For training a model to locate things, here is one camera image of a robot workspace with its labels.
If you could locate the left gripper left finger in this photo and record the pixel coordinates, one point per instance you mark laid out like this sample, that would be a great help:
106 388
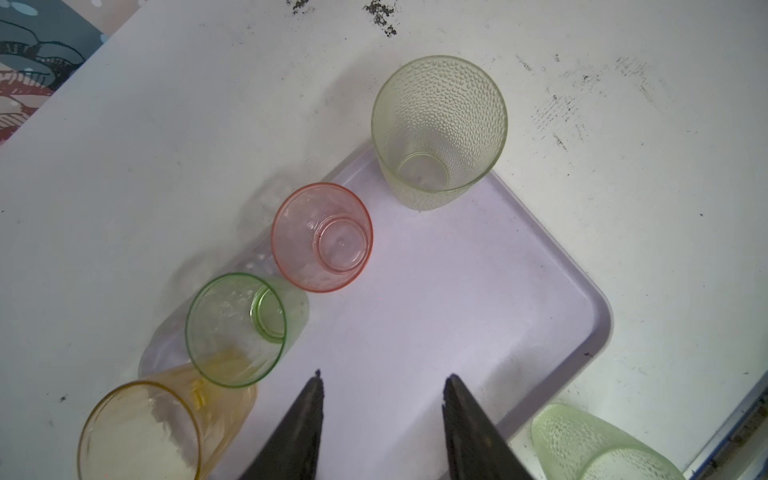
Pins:
292 451

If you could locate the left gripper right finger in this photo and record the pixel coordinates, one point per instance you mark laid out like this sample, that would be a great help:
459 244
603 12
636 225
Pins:
475 449

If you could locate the light green textured glass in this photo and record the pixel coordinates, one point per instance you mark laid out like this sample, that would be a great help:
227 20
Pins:
573 444

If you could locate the yellow clear glass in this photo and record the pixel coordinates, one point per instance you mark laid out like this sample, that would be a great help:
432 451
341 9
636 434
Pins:
170 425

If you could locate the green clear glass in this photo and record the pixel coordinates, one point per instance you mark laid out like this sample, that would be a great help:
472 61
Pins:
239 326

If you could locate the pink clear glass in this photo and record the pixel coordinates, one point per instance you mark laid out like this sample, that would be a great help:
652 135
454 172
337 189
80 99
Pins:
322 237

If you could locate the pale green frosted glass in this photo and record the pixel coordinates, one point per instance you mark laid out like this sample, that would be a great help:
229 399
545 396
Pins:
439 124

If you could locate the lilac plastic tray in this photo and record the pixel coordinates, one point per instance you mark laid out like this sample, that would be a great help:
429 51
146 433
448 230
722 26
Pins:
476 288

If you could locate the aluminium rail frame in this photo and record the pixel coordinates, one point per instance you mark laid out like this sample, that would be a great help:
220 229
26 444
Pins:
738 450

